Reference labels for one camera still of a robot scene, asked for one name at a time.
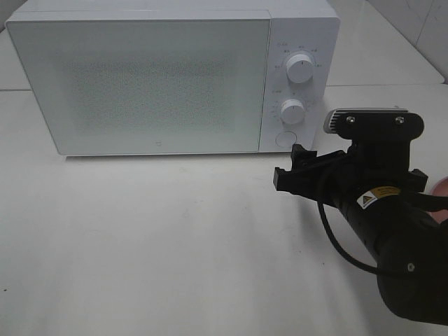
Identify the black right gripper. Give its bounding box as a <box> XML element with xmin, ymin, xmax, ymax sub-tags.
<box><xmin>273</xmin><ymin>141</ymin><xmax>428</xmax><ymax>203</ymax></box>

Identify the round white door button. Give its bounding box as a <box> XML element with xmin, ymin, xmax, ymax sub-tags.
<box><xmin>275</xmin><ymin>131</ymin><xmax>297</xmax><ymax>148</ymax></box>

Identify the pink round plate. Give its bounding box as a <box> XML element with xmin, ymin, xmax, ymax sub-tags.
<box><xmin>430</xmin><ymin>177</ymin><xmax>448</xmax><ymax>223</ymax></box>

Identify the white microwave door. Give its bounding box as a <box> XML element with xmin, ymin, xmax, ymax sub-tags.
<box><xmin>8</xmin><ymin>20</ymin><xmax>270</xmax><ymax>156</ymax></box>

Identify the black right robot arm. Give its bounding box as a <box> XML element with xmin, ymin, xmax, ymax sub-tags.
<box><xmin>274</xmin><ymin>141</ymin><xmax>447</xmax><ymax>326</ymax></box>

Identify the lower white timer knob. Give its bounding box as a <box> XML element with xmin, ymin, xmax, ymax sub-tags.
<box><xmin>280</xmin><ymin>99</ymin><xmax>305</xmax><ymax>125</ymax></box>

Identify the white microwave oven body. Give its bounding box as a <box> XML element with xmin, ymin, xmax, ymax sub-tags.
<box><xmin>6</xmin><ymin>1</ymin><xmax>340</xmax><ymax>155</ymax></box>

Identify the upper white power knob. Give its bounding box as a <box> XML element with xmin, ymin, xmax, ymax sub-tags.
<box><xmin>286</xmin><ymin>52</ymin><xmax>314</xmax><ymax>84</ymax></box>

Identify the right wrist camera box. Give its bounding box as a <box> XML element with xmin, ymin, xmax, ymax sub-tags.
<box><xmin>323</xmin><ymin>108</ymin><xmax>424</xmax><ymax>143</ymax></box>

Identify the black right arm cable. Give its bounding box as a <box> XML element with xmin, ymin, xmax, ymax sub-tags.
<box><xmin>316</xmin><ymin>164</ymin><xmax>381</xmax><ymax>274</ymax></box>

